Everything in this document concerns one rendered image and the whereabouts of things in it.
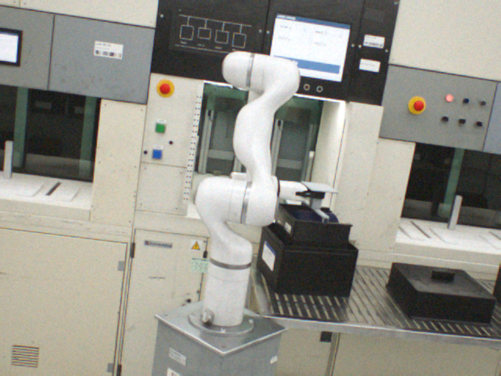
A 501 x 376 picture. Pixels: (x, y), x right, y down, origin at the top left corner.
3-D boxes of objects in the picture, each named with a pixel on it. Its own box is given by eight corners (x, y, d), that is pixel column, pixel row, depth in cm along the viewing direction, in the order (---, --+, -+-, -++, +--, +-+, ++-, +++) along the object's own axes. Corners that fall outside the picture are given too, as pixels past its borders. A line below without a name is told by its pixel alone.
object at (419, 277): (409, 319, 212) (418, 282, 209) (384, 286, 241) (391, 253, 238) (492, 327, 216) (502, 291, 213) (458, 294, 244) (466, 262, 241)
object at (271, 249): (254, 265, 242) (261, 221, 239) (323, 269, 250) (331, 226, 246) (275, 294, 216) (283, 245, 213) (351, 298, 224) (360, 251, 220)
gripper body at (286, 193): (267, 195, 227) (297, 197, 230) (275, 202, 218) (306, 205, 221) (270, 174, 226) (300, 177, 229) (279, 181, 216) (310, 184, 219)
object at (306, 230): (267, 258, 241) (280, 175, 234) (318, 262, 246) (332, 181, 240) (286, 283, 218) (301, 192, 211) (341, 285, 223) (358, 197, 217)
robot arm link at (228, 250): (248, 272, 179) (261, 189, 174) (183, 261, 180) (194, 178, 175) (252, 258, 191) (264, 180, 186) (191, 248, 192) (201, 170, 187)
